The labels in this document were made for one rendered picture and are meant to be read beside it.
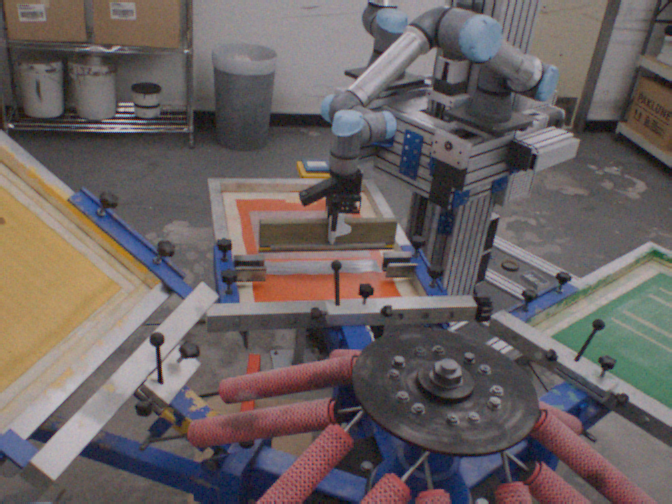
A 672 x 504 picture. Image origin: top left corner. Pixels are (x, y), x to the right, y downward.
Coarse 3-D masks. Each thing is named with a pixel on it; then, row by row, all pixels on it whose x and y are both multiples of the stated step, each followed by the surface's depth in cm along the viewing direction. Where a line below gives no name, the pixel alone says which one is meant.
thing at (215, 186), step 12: (216, 180) 246; (228, 180) 247; (240, 180) 248; (252, 180) 249; (264, 180) 250; (276, 180) 251; (288, 180) 252; (300, 180) 253; (312, 180) 254; (372, 180) 259; (216, 192) 239; (372, 192) 250; (216, 204) 231; (372, 204) 248; (384, 204) 243; (216, 216) 224; (384, 216) 236; (216, 228) 218; (216, 240) 212; (396, 240) 223; (420, 288) 202
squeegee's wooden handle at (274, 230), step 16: (272, 224) 193; (288, 224) 194; (304, 224) 195; (320, 224) 196; (352, 224) 198; (368, 224) 199; (384, 224) 200; (272, 240) 195; (288, 240) 196; (304, 240) 197; (320, 240) 198; (336, 240) 200; (352, 240) 201; (368, 240) 202; (384, 240) 203
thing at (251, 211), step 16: (240, 208) 238; (256, 208) 239; (272, 208) 240; (288, 208) 241; (256, 224) 230; (256, 240) 221; (272, 256) 214; (288, 256) 215; (304, 256) 216; (256, 288) 198; (272, 288) 199; (288, 288) 200; (304, 288) 201; (320, 288) 202
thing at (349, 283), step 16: (304, 208) 243; (320, 208) 244; (320, 256) 217; (336, 256) 217; (352, 256) 218; (368, 256) 219; (368, 272) 211; (384, 272) 212; (352, 288) 203; (384, 288) 205
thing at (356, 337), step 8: (336, 328) 178; (344, 328) 172; (352, 328) 172; (360, 328) 173; (344, 336) 170; (352, 336) 170; (360, 336) 170; (368, 336) 170; (344, 344) 170; (352, 344) 167; (360, 344) 167; (368, 344) 168
